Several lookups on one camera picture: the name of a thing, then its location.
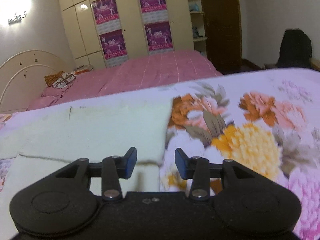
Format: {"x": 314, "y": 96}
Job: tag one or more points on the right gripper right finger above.
{"x": 200, "y": 171}

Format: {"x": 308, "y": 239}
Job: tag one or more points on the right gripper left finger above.
{"x": 111, "y": 170}

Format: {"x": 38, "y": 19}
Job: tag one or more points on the white knitted garment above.
{"x": 95, "y": 133}

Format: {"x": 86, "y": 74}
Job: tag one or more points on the black chair with clothes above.
{"x": 295, "y": 51}

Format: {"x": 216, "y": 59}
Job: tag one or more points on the floral lilac bed sheet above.
{"x": 263, "y": 127}

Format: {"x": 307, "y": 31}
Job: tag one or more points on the orange patterned pillow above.
{"x": 59, "y": 80}

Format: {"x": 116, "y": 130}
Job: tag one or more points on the pink bedspread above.
{"x": 145, "y": 72}

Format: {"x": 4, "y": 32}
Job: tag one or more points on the lower left magenta poster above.
{"x": 113, "y": 46}

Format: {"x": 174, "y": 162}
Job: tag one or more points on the magenta poster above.
{"x": 159, "y": 37}
{"x": 154, "y": 11}
{"x": 106, "y": 16}
{"x": 113, "y": 46}

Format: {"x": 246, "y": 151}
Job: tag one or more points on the cream arched headboard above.
{"x": 22, "y": 78}

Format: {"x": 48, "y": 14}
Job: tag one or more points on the lower right magenta poster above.
{"x": 159, "y": 37}

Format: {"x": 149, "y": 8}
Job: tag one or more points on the cream wardrobe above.
{"x": 84, "y": 41}

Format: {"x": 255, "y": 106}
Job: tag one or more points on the upper left magenta poster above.
{"x": 106, "y": 16}

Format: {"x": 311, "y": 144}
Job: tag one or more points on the upper right magenta poster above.
{"x": 154, "y": 11}

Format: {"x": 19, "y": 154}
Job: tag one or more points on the dark brown door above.
{"x": 222, "y": 23}

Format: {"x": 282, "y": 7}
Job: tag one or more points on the corner shelf unit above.
{"x": 198, "y": 28}

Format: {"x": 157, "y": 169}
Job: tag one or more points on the wall lamp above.
{"x": 17, "y": 17}

